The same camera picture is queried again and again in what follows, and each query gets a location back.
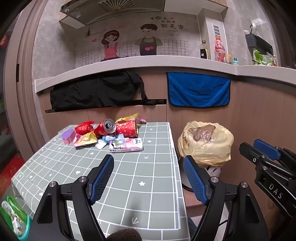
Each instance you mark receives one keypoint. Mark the blue towel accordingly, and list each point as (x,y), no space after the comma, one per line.
(198,90)

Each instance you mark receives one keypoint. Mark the white countertop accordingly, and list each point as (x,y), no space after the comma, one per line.
(161,61)

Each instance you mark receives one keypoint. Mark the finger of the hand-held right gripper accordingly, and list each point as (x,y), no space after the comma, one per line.
(266,148)
(249,151)

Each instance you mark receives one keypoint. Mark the green checkered tablecloth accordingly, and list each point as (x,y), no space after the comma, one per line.
(143,176)

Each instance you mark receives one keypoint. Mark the cartoon wall sticker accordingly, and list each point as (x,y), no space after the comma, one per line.
(129,48)

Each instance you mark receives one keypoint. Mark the red patterned snack packet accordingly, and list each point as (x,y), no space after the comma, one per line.
(126,128)

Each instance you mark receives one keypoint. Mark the range hood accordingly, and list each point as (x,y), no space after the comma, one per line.
(92,14)

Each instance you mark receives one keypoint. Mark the black utensil holder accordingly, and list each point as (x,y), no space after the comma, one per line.
(251,40)

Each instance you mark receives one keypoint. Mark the green vegetable bag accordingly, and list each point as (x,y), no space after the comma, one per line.
(261,58)

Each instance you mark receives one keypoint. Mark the yellow pink snack packet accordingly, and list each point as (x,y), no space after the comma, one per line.
(84,140)

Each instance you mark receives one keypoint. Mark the blue white wrapper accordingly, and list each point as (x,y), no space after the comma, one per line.
(108,139)

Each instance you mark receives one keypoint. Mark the yellow snack bag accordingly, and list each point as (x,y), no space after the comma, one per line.
(129,117)

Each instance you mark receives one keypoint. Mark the yellow plastic bin bag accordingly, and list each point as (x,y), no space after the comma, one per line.
(208,150)

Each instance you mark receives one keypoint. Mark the red foil wrapper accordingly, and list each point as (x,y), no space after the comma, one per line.
(83,128)

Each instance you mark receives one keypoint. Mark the red floor mat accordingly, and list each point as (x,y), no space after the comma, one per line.
(13,163)

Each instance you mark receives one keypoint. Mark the green printed bag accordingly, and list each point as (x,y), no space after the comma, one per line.
(11,215)

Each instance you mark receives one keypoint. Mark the red drink can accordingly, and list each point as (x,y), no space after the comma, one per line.
(107,127)

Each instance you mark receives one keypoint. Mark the white vented column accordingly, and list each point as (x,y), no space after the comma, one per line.
(208,34)

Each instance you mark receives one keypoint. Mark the purple jelly cup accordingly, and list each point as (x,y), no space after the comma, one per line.
(67,138)

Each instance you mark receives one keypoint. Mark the small yellow jar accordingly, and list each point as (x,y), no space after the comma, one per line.
(229,59)

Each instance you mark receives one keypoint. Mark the red door decoration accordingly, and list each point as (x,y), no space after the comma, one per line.
(2,41)

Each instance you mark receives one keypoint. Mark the black door latch plate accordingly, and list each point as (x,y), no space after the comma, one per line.
(17,73)

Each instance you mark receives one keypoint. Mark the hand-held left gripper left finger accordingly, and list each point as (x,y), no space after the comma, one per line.
(101,179)

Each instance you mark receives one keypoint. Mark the pink plastic clip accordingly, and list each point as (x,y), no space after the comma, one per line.
(141,120)

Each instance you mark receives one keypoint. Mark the teal lid bottle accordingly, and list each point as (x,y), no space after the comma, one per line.
(235,62)

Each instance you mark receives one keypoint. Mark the brown fuzzy object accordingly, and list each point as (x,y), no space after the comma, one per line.
(124,235)

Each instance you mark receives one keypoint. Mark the brown crumpled wrapper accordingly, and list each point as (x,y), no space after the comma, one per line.
(201,134)

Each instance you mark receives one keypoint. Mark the printed tissue packet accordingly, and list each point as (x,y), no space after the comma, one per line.
(127,146)

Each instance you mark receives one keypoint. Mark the black bag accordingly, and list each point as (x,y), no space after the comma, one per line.
(97,90)

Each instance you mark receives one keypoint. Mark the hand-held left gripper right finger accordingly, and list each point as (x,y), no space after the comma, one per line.
(196,183)

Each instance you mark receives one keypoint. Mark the red label plastic bottle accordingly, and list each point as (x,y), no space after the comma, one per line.
(219,49)

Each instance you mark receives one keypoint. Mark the dark sauce bottle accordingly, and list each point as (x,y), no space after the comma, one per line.
(204,52)

